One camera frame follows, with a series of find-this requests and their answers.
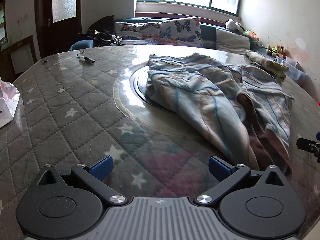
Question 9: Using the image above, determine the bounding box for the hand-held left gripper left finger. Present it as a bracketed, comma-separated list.
[32, 155, 127, 207]

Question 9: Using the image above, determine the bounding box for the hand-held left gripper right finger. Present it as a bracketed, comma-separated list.
[196, 156, 288, 207]

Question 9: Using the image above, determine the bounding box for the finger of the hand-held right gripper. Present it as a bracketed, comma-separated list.
[296, 137, 320, 163]

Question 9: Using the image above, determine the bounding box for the blue striped fleece garment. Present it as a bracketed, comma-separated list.
[145, 52, 295, 178]

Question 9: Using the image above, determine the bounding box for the clear plastic bag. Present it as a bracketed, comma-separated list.
[276, 56, 304, 75]

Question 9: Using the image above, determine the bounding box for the round dark turntable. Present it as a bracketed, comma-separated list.
[114, 64, 213, 143]

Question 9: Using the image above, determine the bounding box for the folded yellow garment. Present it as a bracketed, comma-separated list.
[246, 50, 289, 78]

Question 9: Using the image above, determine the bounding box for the colourful soft toy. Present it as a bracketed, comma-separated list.
[266, 44, 288, 57]

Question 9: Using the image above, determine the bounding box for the black and white marker pen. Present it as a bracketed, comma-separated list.
[77, 54, 95, 64]

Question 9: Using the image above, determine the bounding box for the pink plastic bag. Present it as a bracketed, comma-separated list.
[0, 81, 20, 128]

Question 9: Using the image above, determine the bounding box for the teal sofa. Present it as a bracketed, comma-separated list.
[69, 17, 250, 52]

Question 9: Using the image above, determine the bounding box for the grey cushion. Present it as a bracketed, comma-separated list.
[215, 28, 250, 55]

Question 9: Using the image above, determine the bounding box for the butterfly print seat pad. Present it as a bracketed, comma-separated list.
[120, 36, 203, 47]

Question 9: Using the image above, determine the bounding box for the wooden counter with white panel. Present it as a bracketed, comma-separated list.
[0, 35, 35, 82]

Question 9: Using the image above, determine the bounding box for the white plush toy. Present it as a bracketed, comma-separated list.
[225, 19, 244, 32]

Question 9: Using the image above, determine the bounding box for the dark wooden door with glass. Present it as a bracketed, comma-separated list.
[35, 0, 82, 52]

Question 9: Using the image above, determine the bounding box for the butterfly print cushion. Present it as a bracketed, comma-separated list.
[159, 17, 203, 47]
[114, 21, 162, 40]

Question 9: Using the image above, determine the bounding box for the black bag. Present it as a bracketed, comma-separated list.
[79, 14, 121, 46]

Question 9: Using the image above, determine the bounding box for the wooden display cabinet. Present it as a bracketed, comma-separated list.
[0, 2, 8, 50]

